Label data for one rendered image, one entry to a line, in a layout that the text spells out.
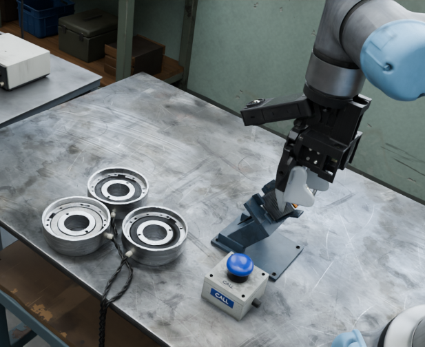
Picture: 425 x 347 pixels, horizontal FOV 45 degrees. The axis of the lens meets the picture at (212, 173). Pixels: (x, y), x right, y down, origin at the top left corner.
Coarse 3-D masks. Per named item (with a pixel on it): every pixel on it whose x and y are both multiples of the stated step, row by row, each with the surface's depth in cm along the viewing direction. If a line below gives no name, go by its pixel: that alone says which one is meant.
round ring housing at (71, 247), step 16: (48, 208) 82; (64, 208) 85; (96, 208) 86; (48, 224) 81; (64, 224) 83; (80, 224) 85; (48, 240) 79; (64, 240) 78; (80, 240) 78; (96, 240) 80
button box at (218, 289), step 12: (216, 276) 75; (228, 276) 75; (252, 276) 76; (264, 276) 77; (204, 288) 76; (216, 288) 75; (228, 288) 74; (240, 288) 74; (252, 288) 74; (264, 288) 78; (216, 300) 76; (228, 300) 74; (240, 300) 72; (252, 300) 76; (228, 312) 75; (240, 312) 74
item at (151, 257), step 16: (144, 208) 86; (160, 208) 86; (128, 224) 84; (144, 224) 84; (160, 224) 85; (176, 224) 85; (128, 240) 79; (144, 240) 81; (160, 240) 82; (144, 256) 79; (160, 256) 79; (176, 256) 81
